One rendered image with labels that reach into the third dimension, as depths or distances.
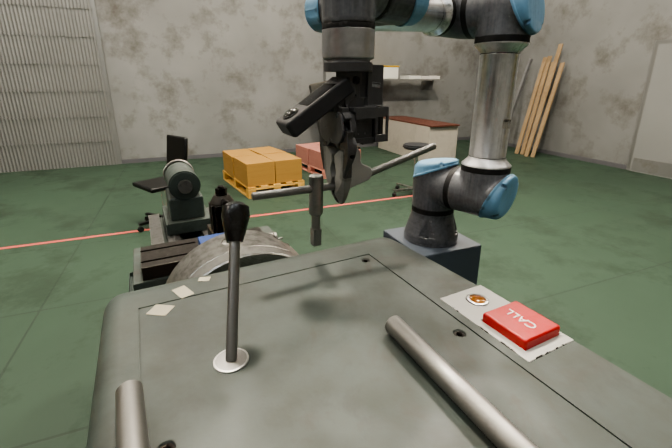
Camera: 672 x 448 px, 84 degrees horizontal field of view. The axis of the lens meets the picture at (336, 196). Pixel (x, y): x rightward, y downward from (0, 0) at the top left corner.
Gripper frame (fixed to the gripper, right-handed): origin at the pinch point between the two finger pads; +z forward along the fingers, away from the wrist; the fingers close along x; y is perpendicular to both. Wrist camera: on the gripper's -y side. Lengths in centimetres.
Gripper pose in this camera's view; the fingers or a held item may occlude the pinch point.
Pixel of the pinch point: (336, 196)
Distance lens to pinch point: 59.7
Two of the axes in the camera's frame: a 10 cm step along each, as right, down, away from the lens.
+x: -4.8, -2.6, 8.4
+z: 0.0, 9.5, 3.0
